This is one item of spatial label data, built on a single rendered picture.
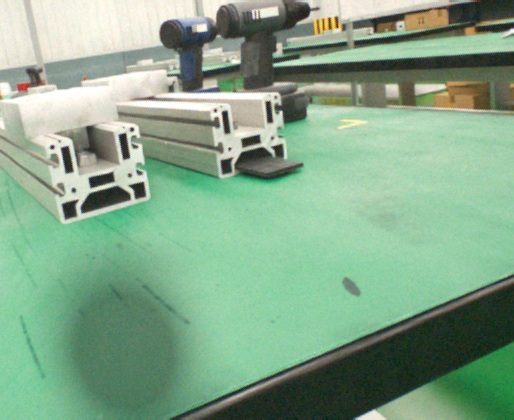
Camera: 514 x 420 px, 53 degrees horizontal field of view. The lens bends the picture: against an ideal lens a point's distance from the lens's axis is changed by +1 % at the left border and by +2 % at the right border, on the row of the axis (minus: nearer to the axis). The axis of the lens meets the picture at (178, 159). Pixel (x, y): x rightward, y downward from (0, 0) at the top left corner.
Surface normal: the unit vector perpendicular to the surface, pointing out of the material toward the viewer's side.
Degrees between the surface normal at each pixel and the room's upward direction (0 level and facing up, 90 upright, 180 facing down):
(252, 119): 90
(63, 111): 90
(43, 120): 90
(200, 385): 0
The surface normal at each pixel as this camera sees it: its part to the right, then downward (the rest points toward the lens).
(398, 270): -0.15, -0.97
